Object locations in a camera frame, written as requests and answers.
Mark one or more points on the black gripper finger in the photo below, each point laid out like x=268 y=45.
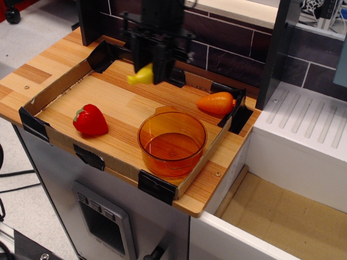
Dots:
x=142 y=51
x=163 y=63

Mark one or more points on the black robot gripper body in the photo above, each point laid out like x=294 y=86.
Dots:
x=163 y=22

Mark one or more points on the yellow toy banana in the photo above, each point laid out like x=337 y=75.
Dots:
x=144 y=75

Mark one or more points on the transparent orange plastic pot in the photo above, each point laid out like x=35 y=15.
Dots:
x=172 y=142

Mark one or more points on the cardboard fence with black tape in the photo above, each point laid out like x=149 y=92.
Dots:
x=100 y=80

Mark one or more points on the orange toy carrot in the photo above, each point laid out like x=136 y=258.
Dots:
x=221 y=103

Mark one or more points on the red toy strawberry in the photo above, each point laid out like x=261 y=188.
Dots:
x=90 y=120

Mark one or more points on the black chair caster wheel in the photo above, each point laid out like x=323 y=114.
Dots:
x=12 y=15

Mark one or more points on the grey toy dishwasher panel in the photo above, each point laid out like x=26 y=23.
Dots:
x=106 y=222

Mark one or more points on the white toy sink unit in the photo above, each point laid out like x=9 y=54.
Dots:
x=285 y=195

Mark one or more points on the dark grey upright post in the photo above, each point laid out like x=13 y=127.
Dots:
x=287 y=17

